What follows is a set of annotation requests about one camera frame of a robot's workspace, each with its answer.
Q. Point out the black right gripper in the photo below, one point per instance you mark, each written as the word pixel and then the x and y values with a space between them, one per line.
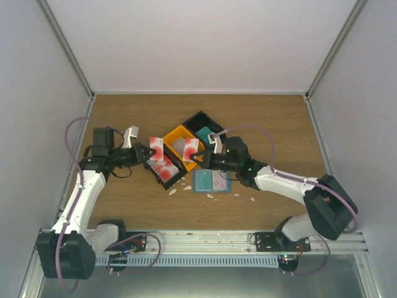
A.
pixel 207 162

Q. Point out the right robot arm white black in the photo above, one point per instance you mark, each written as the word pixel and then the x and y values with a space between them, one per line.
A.
pixel 329 209

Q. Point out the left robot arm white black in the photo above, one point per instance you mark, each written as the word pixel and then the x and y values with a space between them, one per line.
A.
pixel 69 249

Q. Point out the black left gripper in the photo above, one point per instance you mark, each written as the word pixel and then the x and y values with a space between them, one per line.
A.
pixel 138 148

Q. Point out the aluminium frame post left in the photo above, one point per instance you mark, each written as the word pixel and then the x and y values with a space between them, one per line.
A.
pixel 61 38

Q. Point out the white VIP card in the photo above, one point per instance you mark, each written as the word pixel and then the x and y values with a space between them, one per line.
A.
pixel 219 183

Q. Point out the stack of teal cards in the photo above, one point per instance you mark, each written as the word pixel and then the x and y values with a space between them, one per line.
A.
pixel 203 133

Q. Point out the black bin with teal cards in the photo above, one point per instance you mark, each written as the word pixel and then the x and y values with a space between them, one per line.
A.
pixel 201 125

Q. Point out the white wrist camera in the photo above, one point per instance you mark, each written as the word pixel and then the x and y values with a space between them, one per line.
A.
pixel 129 135
pixel 215 141

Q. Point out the orange plastic bin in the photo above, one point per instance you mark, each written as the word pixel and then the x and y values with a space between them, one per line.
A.
pixel 181 132

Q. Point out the white cards in orange bin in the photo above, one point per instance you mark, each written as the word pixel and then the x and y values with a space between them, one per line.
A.
pixel 179 145

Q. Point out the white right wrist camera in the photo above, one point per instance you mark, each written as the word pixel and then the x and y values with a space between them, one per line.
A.
pixel 215 141

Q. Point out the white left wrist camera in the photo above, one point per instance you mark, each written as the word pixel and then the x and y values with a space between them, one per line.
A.
pixel 129 135

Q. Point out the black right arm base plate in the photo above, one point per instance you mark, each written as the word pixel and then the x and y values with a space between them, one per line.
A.
pixel 272 242

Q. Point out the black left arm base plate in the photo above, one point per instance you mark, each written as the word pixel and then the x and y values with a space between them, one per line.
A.
pixel 129 241

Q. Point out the black bin with red cards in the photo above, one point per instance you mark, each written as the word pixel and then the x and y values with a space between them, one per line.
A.
pixel 177 162

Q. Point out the grey slotted cable duct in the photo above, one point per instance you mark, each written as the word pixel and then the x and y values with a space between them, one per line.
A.
pixel 244 261

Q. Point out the teal card holder wallet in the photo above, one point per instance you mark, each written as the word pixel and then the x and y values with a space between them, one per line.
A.
pixel 227 176

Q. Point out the red white card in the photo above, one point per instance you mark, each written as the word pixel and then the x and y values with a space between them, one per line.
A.
pixel 190 147
pixel 157 144

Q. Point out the aluminium frame post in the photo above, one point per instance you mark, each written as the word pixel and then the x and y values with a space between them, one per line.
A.
pixel 61 38
pixel 347 26

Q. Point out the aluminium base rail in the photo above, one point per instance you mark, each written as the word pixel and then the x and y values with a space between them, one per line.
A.
pixel 193 242

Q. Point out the teal VIP chip card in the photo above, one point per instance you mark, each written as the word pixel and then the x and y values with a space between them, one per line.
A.
pixel 202 180

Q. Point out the aluminium frame post right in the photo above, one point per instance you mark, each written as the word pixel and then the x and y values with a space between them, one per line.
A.
pixel 347 26

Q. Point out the red white cards stack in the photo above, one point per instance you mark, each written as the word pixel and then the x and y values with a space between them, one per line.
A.
pixel 164 169

